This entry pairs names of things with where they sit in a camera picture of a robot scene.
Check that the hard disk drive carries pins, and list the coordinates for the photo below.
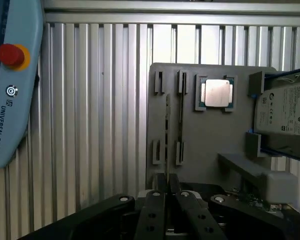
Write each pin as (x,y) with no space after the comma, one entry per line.
(282,150)

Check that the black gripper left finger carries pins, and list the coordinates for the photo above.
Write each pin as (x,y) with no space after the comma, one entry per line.
(150,220)

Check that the light blue teach pendant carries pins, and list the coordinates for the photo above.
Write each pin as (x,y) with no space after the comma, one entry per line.
(13,120)

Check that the silver CPU on green board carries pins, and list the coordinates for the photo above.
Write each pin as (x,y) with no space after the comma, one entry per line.
(217,92)

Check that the red emergency stop button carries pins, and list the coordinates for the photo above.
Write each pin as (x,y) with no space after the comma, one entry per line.
(10,55)

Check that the silver hard disk with label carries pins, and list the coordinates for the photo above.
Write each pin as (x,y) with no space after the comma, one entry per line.
(285,110)

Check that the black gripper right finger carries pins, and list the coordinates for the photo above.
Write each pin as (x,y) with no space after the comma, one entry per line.
(202,222)

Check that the grey parts rack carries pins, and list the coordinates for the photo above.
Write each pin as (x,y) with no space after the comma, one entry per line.
(210,135)

